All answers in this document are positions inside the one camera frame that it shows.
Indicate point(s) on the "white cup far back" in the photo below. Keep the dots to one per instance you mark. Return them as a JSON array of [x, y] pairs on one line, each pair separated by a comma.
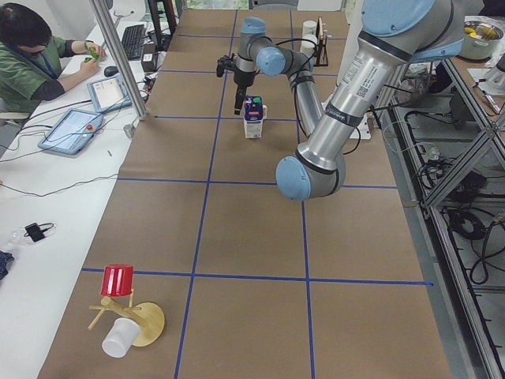
[[309, 28]]

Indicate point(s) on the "wooden cup tree stand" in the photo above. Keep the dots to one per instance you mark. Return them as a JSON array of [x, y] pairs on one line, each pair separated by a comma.
[[148, 316]]

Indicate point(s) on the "small black adapter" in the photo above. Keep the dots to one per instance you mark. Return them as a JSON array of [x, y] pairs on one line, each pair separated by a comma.
[[37, 232]]

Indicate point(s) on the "dark wooden rack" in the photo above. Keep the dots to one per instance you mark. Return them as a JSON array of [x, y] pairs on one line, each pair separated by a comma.
[[321, 58]]

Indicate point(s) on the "black keyboard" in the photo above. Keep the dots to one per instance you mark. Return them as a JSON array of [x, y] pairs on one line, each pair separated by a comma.
[[133, 41]]

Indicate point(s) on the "white plastic cup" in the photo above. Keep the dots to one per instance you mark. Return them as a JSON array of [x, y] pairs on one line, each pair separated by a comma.
[[120, 338]]

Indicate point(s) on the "steel pot with yellow items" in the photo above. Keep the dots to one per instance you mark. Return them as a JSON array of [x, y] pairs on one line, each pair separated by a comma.
[[480, 40]]

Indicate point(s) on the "aluminium frame rail structure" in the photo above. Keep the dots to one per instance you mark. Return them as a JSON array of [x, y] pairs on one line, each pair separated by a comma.
[[447, 152]]

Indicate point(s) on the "red plastic cup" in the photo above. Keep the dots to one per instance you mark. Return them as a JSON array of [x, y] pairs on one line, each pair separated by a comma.
[[117, 280]]

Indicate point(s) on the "blue teach pendant tablet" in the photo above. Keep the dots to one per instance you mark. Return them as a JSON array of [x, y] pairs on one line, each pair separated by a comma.
[[72, 132]]

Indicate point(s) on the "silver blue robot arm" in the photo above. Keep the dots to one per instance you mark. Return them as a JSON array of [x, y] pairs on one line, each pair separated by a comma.
[[393, 34]]

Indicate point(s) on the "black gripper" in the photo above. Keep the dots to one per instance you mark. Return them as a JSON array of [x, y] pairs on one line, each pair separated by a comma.
[[243, 78]]

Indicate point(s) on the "brown paper table mat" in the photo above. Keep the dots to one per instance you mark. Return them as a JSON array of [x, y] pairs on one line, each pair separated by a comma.
[[253, 285]]

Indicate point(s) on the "white cup near rack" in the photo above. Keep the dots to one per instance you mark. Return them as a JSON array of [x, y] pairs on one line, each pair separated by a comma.
[[308, 44]]

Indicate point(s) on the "blue Pascual milk carton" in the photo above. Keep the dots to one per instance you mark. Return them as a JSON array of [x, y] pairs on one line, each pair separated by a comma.
[[255, 112]]

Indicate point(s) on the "aluminium frame post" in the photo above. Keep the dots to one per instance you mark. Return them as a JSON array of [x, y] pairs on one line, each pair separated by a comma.
[[114, 45]]

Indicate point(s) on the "black computer mouse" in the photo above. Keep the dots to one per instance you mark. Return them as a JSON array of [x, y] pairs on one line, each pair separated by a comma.
[[110, 71]]

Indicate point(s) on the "person in green shirt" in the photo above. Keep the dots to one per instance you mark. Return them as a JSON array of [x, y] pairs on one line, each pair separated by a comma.
[[31, 71]]

